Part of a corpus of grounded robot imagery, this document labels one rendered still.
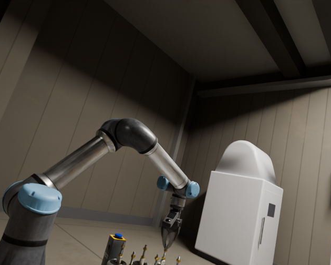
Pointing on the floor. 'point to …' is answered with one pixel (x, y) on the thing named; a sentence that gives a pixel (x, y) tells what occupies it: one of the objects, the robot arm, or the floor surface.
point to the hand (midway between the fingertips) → (166, 246)
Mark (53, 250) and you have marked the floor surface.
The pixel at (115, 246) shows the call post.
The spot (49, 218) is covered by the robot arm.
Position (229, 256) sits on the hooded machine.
